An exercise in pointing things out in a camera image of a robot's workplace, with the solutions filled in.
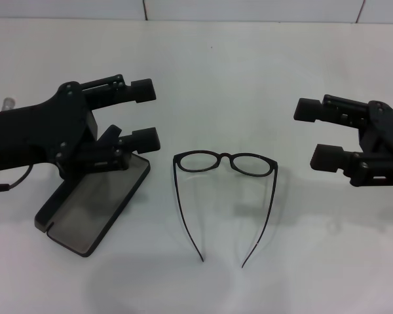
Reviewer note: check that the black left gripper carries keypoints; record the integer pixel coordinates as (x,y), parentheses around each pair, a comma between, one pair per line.
(36,131)

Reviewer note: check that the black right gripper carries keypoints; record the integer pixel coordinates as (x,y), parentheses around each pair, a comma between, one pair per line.
(389,140)

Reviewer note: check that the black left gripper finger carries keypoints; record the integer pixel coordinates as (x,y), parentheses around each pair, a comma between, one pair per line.
(144,140)
(141,90)

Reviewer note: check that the black thin-framed glasses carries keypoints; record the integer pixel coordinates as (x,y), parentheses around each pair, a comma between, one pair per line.
(227,157)

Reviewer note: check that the black glasses case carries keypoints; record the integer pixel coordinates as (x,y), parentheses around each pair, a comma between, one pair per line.
(95,209)

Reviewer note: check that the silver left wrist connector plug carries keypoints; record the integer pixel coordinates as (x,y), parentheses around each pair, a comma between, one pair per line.
(8,103)

